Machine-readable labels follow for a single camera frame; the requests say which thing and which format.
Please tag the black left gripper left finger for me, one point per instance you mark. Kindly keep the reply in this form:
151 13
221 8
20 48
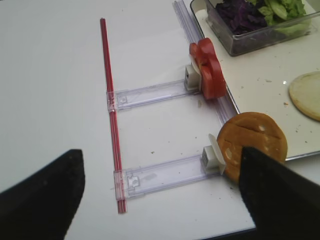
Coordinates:
43 206

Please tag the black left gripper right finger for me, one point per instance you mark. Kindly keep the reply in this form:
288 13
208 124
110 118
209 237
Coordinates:
282 204

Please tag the pale bottom bun slice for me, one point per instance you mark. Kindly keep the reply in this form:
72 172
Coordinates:
304 92

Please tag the clear tomato pusher track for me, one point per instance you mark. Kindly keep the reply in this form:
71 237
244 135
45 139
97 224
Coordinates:
126 99

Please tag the red tomato slices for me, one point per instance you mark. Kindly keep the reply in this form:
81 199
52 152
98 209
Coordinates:
213 85

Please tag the white tomato pusher block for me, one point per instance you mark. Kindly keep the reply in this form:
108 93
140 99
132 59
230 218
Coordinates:
193 77

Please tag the green lettuce leaves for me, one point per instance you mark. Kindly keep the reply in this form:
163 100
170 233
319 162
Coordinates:
279 11

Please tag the brown bottom bun slice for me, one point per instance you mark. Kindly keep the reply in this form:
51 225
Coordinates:
250 129

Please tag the silver metal tray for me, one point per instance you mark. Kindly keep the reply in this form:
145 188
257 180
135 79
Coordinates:
259 81

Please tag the clear plastic salad container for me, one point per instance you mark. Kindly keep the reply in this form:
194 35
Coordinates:
237 45

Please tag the shredded purple cabbage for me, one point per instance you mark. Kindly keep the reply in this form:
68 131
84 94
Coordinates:
240 16

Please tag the left red rail strip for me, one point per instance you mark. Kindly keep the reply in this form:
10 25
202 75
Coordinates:
114 130

